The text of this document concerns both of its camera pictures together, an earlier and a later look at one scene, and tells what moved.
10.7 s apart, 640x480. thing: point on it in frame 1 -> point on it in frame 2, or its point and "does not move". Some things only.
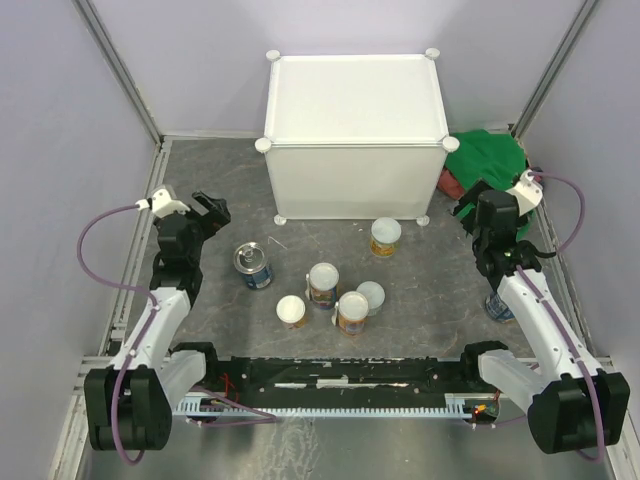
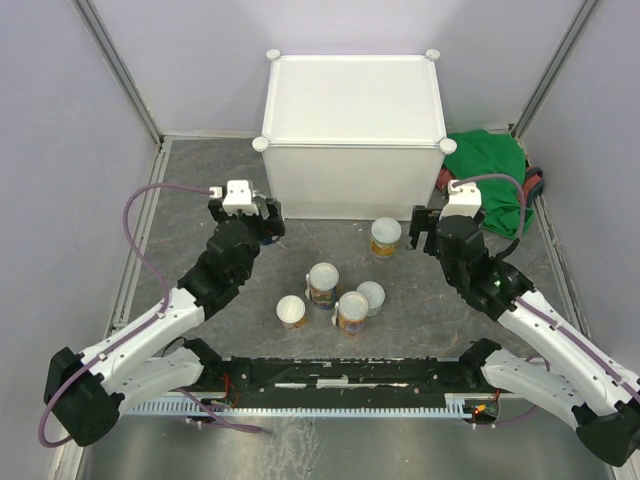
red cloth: [448, 185] does not move
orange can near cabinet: [385, 233] does not move
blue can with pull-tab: [252, 261] -> [268, 240]
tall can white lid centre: [321, 285] does not move
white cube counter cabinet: [355, 136] does not move
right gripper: [467, 221] -> [423, 220]
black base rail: [338, 382] does not move
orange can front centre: [350, 312] does not move
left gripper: [217, 214] -> [275, 222]
